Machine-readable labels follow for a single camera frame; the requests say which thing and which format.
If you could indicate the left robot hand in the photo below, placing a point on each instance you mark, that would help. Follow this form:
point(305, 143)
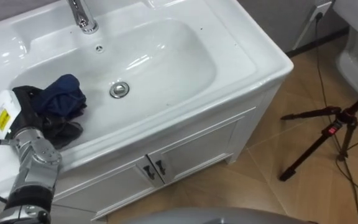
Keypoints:
point(20, 112)

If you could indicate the dark blue cleaning cloth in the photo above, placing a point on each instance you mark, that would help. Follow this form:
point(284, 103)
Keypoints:
point(61, 96)

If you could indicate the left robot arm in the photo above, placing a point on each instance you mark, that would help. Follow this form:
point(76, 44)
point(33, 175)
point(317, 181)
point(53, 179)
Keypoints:
point(33, 177)

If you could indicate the chrome sink drain plug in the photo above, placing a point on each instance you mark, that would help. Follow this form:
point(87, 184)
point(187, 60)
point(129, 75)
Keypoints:
point(119, 90)

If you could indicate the chrome faucet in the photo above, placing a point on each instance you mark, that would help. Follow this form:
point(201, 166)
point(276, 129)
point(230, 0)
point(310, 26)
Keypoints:
point(84, 18)

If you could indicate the white washbasin vanity cabinet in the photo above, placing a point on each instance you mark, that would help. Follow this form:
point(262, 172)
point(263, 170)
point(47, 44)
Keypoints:
point(179, 124)

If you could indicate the white toilet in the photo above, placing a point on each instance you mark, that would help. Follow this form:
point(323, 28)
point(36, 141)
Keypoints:
point(357, 56)

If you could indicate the black camera tripod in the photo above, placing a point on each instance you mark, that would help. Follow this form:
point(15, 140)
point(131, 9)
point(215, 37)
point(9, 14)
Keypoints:
point(329, 133)

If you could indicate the white wall socket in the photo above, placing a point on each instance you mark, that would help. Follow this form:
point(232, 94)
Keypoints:
point(321, 8)

